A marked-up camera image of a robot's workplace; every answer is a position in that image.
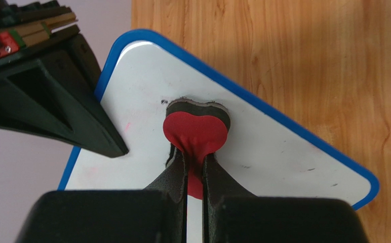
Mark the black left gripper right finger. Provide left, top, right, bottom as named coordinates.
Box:
left=202, top=153, right=255, bottom=242

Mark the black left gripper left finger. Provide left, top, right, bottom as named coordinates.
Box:
left=145, top=148, right=187, bottom=242

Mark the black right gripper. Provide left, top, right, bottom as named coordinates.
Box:
left=0, top=1, right=129, bottom=158

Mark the red heart eraser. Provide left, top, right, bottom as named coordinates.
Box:
left=163, top=98, right=231, bottom=200

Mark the blue framed whiteboard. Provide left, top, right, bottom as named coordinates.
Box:
left=57, top=28, right=380, bottom=243

